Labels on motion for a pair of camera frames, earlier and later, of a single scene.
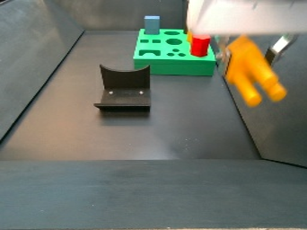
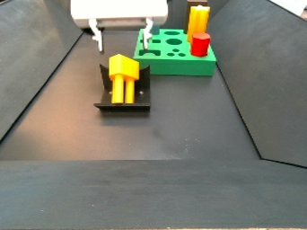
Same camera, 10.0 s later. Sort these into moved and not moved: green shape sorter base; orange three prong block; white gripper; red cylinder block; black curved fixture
Moved: orange three prong block; white gripper
Not moved: red cylinder block; black curved fixture; green shape sorter base
